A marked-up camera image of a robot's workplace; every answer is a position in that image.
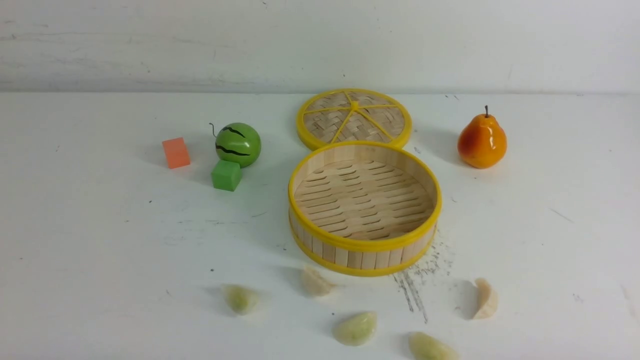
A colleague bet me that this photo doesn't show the green toy watermelon ball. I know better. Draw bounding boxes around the green toy watermelon ball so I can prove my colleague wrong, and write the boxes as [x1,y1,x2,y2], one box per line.
[209,121,262,168]

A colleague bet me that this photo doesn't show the orange toy pear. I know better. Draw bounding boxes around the orange toy pear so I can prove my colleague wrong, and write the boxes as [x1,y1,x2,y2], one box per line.
[457,105,508,169]

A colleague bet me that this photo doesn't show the orange cube block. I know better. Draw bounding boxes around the orange cube block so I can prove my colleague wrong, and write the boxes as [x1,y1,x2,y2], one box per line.
[162,137,191,169]

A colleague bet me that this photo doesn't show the green dumpling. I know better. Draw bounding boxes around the green dumpling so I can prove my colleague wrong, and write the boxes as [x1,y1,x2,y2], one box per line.
[407,332,460,360]
[221,284,261,316]
[332,311,378,347]

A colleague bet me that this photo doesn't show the green cube block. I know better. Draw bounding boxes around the green cube block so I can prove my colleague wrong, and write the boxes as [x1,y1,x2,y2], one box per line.
[210,159,242,192]

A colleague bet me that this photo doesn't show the woven bamboo steamer lid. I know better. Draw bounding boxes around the woven bamboo steamer lid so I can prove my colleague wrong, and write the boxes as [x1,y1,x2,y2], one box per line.
[295,88,413,151]

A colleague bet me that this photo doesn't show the bamboo steamer tray yellow rim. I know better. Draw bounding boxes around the bamboo steamer tray yellow rim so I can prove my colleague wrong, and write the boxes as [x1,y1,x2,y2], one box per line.
[287,141,442,277]

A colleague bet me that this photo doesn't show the green dumpling bottom front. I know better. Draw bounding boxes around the green dumpling bottom front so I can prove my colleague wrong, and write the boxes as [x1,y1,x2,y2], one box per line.
[407,332,460,360]

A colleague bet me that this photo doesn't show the white dumpling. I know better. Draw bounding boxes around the white dumpling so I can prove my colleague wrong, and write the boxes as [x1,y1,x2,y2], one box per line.
[301,265,336,297]
[471,277,499,321]

